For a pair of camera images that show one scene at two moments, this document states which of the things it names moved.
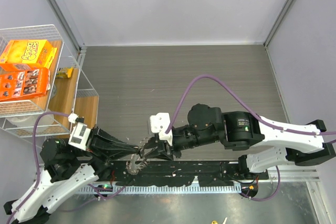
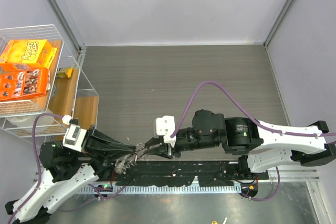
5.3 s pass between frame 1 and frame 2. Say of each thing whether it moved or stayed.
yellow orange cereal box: stayed
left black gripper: stayed
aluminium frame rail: stayed
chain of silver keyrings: moved
